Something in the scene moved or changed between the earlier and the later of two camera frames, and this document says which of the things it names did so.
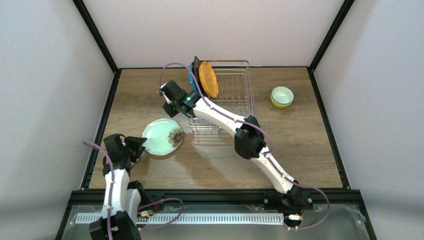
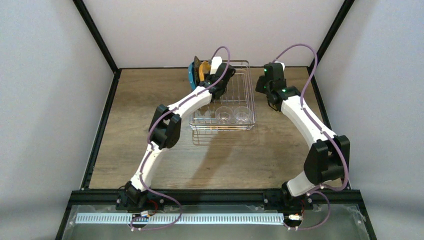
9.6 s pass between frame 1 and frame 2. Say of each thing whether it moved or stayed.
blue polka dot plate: stayed
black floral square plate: stayed
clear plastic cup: stayed
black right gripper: moved
